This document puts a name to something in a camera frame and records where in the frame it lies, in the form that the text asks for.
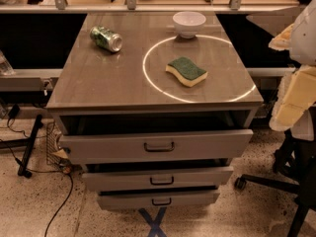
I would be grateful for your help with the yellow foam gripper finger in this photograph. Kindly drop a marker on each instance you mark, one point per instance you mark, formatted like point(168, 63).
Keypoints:
point(282, 41)
point(296, 94)

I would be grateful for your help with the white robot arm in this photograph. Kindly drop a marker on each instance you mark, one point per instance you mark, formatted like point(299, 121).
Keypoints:
point(303, 37)

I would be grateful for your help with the grey drawer cabinet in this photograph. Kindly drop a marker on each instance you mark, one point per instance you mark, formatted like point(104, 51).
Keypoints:
point(130, 92)

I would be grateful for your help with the black office chair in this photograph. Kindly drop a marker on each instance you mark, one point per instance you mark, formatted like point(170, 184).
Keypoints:
point(295, 159)

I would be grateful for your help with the white bowl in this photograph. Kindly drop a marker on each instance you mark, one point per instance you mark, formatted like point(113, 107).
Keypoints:
point(188, 23)

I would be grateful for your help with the green yellow sponge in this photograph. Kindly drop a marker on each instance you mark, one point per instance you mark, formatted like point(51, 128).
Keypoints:
point(186, 71)

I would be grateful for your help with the green soda can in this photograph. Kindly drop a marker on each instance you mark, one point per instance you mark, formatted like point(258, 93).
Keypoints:
point(106, 39)

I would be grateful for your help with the blue tape cross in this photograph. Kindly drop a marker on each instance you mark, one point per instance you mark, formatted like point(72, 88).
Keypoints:
point(154, 223)

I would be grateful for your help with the black floor stand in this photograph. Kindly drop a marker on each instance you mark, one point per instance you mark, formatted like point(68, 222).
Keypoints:
point(28, 143)

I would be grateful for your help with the clear plastic bottle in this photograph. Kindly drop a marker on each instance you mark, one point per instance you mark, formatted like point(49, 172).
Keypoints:
point(5, 67)

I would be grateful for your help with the wire basket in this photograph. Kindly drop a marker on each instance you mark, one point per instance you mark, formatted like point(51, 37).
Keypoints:
point(55, 156)

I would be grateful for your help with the grey rail shelf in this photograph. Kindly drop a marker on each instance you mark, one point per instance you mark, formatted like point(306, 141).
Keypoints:
point(30, 80)

